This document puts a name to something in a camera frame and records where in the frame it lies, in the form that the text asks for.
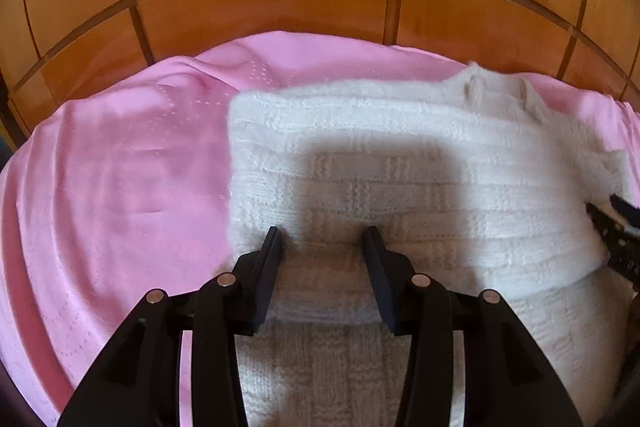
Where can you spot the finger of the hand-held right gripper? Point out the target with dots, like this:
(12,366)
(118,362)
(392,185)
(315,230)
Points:
(605,229)
(627,209)

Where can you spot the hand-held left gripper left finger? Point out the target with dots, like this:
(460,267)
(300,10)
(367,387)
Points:
(262,287)

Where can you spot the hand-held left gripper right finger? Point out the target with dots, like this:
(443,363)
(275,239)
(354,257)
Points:
(382,282)

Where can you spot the white knitted sweater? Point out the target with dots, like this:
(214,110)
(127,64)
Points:
(390,157)

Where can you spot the pink blanket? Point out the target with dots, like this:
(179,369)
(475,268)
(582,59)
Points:
(125,167)

